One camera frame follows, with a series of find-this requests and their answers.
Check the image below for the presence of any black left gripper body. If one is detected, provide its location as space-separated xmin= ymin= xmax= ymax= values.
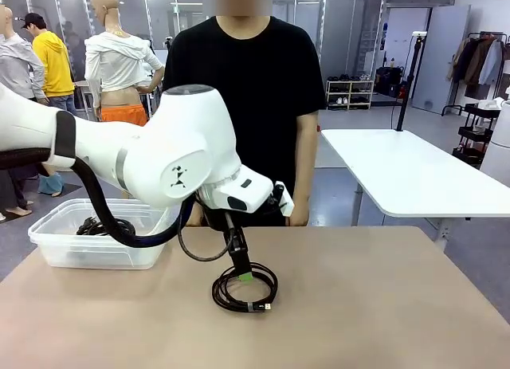
xmin=203 ymin=207 xmax=246 ymax=246

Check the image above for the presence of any black braided cable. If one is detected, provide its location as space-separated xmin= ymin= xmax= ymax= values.
xmin=210 ymin=262 xmax=279 ymax=316

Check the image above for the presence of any thin black Schuko plug cable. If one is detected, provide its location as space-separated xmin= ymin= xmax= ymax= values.
xmin=75 ymin=215 xmax=107 ymax=237

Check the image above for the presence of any person's left forearm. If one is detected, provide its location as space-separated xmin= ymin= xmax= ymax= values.
xmin=292 ymin=109 xmax=320 ymax=205

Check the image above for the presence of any person's right hand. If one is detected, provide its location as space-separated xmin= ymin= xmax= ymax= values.
xmin=186 ymin=203 xmax=205 ymax=227

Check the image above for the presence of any person's left hand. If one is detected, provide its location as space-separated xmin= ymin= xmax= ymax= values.
xmin=289 ymin=197 xmax=312 ymax=227

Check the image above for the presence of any person in black T-shirt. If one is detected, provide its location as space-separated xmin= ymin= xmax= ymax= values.
xmin=162 ymin=0 xmax=327 ymax=227

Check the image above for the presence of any clear plastic storage bin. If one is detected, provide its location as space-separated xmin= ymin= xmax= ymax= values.
xmin=27 ymin=198 xmax=171 ymax=270

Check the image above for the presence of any white shoe rack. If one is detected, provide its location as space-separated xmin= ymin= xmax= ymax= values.
xmin=325 ymin=80 xmax=375 ymax=111

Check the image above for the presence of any light blue cloth bundle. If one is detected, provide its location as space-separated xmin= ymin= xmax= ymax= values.
xmin=38 ymin=173 xmax=65 ymax=198

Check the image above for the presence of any mannequin with orange trousers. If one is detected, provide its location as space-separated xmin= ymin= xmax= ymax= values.
xmin=84 ymin=0 xmax=166 ymax=201

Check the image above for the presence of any large white table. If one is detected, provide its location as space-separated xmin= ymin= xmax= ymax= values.
xmin=320 ymin=128 xmax=510 ymax=242

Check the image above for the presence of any black suitcase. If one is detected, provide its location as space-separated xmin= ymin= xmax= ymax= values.
xmin=375 ymin=65 xmax=403 ymax=98

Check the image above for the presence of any person in yellow hoodie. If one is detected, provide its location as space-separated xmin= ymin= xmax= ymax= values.
xmin=20 ymin=12 xmax=77 ymax=117

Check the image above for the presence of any mannequin in grey hoodie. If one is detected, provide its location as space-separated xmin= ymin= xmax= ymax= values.
xmin=0 ymin=4 xmax=45 ymax=221

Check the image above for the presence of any black stand with white head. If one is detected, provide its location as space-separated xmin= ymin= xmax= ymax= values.
xmin=395 ymin=30 xmax=428 ymax=133

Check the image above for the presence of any grey partition panel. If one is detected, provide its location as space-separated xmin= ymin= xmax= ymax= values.
xmin=410 ymin=4 xmax=472 ymax=116

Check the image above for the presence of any black trolley cart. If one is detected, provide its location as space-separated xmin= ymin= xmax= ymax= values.
xmin=452 ymin=101 xmax=501 ymax=167

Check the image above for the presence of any white cloth bundle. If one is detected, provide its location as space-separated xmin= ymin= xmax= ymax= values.
xmin=477 ymin=97 xmax=506 ymax=110

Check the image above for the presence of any clothes rack with coats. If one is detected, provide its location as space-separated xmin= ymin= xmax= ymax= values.
xmin=441 ymin=30 xmax=510 ymax=117

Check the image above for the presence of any thin black left gripper cable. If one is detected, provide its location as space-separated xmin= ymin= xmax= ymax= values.
xmin=177 ymin=211 xmax=236 ymax=262

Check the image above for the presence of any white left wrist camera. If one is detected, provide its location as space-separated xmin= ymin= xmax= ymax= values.
xmin=273 ymin=180 xmax=295 ymax=218

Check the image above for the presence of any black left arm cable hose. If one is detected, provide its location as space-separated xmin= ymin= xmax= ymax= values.
xmin=0 ymin=110 xmax=198 ymax=249

